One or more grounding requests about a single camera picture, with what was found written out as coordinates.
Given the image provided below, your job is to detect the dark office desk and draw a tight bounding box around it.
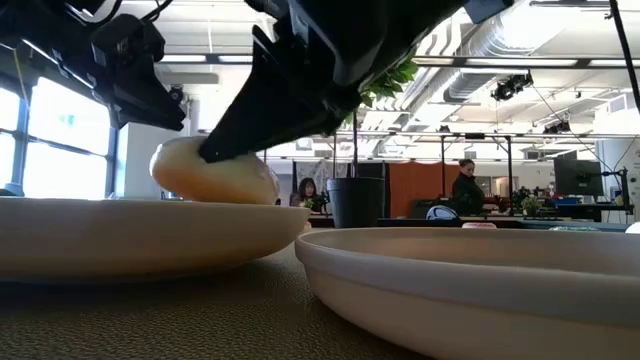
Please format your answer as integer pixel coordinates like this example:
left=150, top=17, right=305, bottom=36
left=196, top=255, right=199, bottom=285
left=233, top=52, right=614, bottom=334
left=499, top=201, right=636, bottom=224

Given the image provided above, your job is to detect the white and blue helmet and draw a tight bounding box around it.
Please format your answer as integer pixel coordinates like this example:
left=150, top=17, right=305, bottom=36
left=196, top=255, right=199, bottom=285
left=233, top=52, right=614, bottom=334
left=425, top=204, right=460, bottom=222

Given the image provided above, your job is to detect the plain glazed beige donut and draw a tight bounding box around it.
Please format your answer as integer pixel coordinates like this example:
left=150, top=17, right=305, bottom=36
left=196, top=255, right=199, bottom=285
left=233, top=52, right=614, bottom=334
left=149, top=135, right=282, bottom=206

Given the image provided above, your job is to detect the silver spiral ventilation duct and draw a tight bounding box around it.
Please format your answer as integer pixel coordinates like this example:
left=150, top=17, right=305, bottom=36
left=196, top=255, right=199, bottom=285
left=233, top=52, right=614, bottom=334
left=442, top=0, right=534, bottom=105

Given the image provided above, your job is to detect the green leafy plant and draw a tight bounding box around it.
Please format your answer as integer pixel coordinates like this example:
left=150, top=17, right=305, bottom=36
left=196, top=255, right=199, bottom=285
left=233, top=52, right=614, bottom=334
left=343, top=55, right=421, bottom=179

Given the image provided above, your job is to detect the black slanted rig rod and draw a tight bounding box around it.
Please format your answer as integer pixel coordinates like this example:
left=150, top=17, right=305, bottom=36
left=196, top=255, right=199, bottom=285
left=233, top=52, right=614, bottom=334
left=605, top=0, right=640, bottom=117

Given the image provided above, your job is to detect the standing person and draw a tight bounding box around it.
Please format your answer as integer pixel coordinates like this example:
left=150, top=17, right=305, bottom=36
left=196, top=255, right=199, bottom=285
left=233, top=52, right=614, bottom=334
left=451, top=158, right=497, bottom=218

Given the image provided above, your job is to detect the black computer monitor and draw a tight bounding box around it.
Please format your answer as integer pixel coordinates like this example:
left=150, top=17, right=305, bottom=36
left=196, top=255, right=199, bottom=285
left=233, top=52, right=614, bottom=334
left=552, top=158, right=605, bottom=198

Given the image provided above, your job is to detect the black plant pot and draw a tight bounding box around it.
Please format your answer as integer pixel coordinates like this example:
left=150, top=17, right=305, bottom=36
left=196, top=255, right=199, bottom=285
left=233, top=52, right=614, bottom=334
left=325, top=175, right=387, bottom=230

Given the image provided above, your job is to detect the orange partition panel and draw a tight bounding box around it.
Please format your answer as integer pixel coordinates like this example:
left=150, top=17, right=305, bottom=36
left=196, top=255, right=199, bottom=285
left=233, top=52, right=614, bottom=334
left=388, top=160, right=462, bottom=219

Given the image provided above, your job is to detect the beige round plate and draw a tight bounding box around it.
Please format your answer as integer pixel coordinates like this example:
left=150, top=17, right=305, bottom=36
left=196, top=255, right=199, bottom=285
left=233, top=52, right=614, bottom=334
left=0, top=195, right=312, bottom=284
left=294, top=226, right=640, bottom=360

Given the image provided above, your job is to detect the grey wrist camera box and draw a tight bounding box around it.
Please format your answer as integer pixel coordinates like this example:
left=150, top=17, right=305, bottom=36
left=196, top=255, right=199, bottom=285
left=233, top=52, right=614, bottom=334
left=463, top=0, right=516, bottom=25

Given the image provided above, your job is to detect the seated person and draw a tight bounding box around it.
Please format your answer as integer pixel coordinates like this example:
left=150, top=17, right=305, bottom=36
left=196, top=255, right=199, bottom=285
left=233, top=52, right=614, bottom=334
left=289, top=176, right=327, bottom=209

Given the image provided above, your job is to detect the long ceiling light strip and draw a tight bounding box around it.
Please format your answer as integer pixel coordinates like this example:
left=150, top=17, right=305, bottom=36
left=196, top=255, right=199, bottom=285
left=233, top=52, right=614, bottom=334
left=158, top=53, right=254, bottom=65
left=413, top=56, right=640, bottom=70

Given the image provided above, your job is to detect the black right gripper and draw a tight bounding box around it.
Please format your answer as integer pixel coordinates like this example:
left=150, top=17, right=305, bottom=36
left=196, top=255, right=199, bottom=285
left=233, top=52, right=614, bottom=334
left=198, top=0, right=467, bottom=164

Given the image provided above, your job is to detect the black ceiling-mounted camera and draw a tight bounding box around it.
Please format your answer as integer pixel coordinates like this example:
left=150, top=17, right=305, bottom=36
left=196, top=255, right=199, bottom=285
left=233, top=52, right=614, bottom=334
left=541, top=118, right=572, bottom=136
left=490, top=71, right=535, bottom=103

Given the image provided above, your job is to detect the black metal rack frame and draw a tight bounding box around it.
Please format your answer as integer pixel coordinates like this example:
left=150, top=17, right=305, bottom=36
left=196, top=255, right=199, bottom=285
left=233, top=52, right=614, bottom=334
left=438, top=132, right=515, bottom=212

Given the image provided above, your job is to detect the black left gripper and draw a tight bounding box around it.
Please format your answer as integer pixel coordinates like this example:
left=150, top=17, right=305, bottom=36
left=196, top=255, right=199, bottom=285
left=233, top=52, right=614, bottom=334
left=91, top=13, right=187, bottom=133

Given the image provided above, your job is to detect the large bright window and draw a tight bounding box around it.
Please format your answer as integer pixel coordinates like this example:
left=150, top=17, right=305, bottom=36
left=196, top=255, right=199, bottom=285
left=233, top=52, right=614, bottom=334
left=0, top=74, right=120, bottom=202

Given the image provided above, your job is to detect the small potted desk plant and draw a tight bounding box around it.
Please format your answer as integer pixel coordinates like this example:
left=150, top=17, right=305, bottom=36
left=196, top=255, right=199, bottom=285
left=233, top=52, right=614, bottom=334
left=519, top=194, right=545, bottom=218
left=302, top=191, right=330, bottom=214

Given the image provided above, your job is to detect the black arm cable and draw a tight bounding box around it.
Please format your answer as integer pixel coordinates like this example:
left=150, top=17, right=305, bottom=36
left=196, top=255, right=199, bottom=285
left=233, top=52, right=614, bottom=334
left=141, top=0, right=175, bottom=22

